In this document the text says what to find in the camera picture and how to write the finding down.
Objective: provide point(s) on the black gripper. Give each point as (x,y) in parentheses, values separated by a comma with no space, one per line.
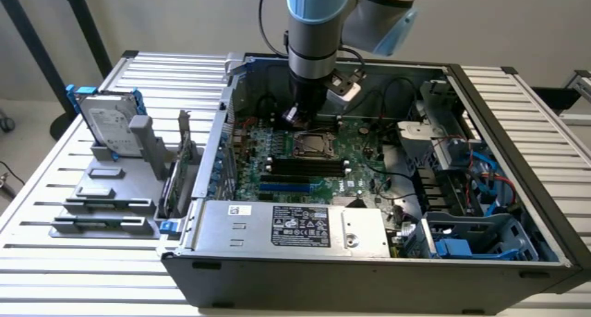
(310,92)

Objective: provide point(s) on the blue expansion slot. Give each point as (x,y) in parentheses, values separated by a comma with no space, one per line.
(285,187)

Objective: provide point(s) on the grey parts rack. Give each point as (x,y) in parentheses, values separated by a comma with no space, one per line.
(115,192)

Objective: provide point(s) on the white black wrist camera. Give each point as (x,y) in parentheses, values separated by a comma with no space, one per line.
(343,93)

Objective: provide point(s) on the black RAM slot bank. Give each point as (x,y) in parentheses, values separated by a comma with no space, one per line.
(307,167)

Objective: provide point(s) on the black open PC case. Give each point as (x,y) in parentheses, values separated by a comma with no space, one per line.
(351,282)

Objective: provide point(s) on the green graphics card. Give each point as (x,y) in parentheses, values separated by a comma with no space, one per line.
(178,171)

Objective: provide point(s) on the silver hard disk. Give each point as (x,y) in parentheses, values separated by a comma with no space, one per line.
(112,130)

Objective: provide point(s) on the blue disk caddy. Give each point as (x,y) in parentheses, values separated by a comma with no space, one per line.
(139,100)

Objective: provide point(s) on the black stand pole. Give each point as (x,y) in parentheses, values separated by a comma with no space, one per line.
(42,54)

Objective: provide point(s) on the blue case latch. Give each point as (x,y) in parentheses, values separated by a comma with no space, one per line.
(170,227)

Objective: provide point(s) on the CPU socket metal frame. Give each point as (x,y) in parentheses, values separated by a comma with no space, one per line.
(314,144)

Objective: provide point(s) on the green motherboard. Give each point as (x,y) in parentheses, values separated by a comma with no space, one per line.
(355,178)

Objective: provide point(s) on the black expansion slot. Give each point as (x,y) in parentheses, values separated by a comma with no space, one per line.
(285,179)

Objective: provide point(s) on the silver power supply unit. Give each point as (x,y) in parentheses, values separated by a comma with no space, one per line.
(259,227)

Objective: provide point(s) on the grey metal drive cage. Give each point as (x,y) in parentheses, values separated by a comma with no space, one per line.
(434,137)

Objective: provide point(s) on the blue plastic bay clip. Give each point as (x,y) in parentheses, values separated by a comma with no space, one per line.
(454,249)

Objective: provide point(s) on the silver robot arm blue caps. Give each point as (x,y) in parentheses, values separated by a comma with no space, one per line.
(311,36)

